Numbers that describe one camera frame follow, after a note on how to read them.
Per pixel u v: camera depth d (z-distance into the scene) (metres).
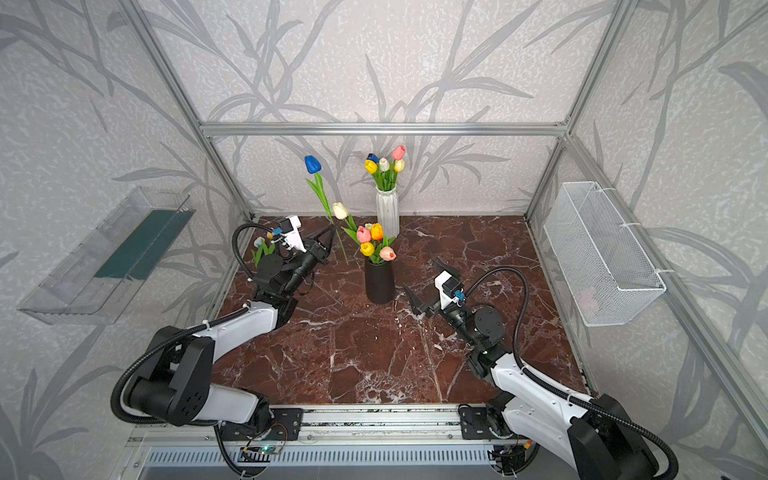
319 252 0.70
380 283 0.89
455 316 0.64
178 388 0.43
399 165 0.91
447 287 0.57
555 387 0.48
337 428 0.75
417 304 0.63
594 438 0.40
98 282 0.64
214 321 0.51
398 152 0.86
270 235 1.11
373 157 0.87
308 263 0.72
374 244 0.75
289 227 0.68
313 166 0.69
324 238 0.76
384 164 0.91
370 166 0.85
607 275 0.61
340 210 0.75
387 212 1.02
